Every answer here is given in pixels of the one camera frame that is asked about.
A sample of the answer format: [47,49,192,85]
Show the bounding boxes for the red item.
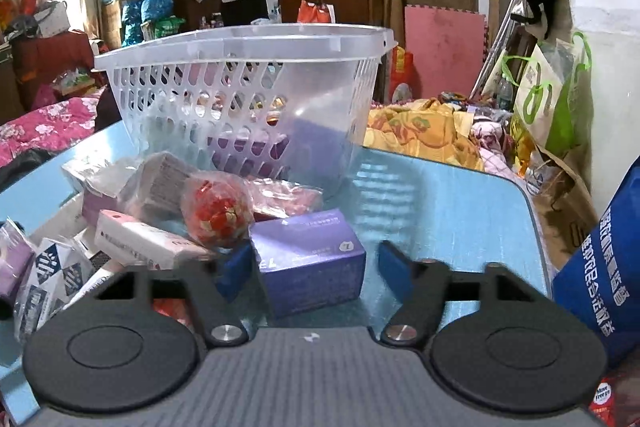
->
[180,171,254,247]

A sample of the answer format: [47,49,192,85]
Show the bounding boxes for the purple box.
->
[250,209,367,319]

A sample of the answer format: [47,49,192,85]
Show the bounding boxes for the patterned box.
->
[14,239,94,345]

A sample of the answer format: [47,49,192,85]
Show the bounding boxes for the white pink long box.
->
[94,210,213,270]

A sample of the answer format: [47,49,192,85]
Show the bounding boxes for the white box with barcode label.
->
[118,152,196,222]

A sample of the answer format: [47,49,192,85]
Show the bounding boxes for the yellow orange floral blanket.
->
[363,98,484,171]

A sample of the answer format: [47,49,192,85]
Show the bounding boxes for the blue non-woven shopping bag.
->
[552,162,640,367]

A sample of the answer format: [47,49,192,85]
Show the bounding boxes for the clear plastic perforated basket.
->
[94,24,395,193]

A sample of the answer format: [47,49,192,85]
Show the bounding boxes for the purple packet in plastic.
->
[0,219,34,320]

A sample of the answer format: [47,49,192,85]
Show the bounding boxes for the green and white tote bag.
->
[501,30,592,157]

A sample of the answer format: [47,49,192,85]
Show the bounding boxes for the pink foam mat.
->
[405,5,486,98]

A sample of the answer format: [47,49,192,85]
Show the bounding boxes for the pink floral bedding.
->
[0,95,99,167]

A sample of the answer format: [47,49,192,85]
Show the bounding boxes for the metal crutches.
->
[470,0,523,98]

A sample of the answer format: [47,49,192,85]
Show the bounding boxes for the orange and white hanging bag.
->
[297,0,334,24]

